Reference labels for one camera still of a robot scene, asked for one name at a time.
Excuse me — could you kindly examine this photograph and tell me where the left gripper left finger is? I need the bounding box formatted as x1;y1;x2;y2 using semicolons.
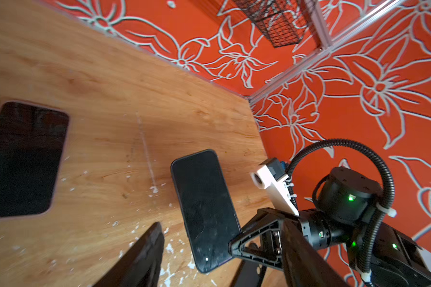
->
94;222;165;287

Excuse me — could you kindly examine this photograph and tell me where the black wire basket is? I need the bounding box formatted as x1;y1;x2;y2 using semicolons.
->
234;0;316;48

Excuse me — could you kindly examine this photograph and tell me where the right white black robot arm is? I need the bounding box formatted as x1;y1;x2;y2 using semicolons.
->
228;139;431;287

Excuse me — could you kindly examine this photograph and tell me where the black smartphone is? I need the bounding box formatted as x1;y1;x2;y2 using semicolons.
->
171;149;241;273
0;101;70;218

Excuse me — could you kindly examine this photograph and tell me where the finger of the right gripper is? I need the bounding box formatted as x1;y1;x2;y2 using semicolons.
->
231;261;267;287

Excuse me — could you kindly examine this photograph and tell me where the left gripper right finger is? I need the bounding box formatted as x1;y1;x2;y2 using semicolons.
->
281;221;348;287

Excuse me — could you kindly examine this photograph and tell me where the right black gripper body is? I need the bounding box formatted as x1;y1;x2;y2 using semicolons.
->
228;208;328;269

